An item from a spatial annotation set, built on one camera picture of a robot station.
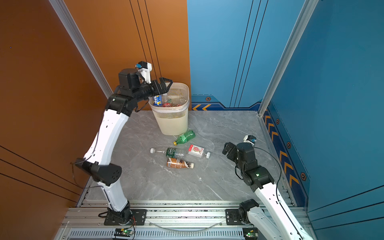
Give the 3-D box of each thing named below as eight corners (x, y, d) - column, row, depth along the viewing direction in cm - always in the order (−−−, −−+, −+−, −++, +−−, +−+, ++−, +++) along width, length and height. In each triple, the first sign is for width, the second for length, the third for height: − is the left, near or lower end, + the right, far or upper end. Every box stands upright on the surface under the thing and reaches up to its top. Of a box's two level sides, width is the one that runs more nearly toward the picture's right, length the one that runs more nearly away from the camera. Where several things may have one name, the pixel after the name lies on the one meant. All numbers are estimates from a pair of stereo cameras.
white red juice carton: (187, 154, 97) (187, 151, 94) (190, 147, 101) (190, 143, 98) (201, 158, 95) (201, 155, 92) (204, 150, 99) (204, 147, 96)
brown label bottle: (167, 169, 91) (166, 165, 87) (168, 161, 94) (167, 157, 90) (194, 169, 91) (194, 165, 87) (194, 161, 94) (194, 157, 90)
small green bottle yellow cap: (176, 148, 100) (175, 145, 97) (172, 143, 103) (171, 139, 99) (196, 138, 106) (196, 134, 102) (192, 133, 109) (192, 129, 105)
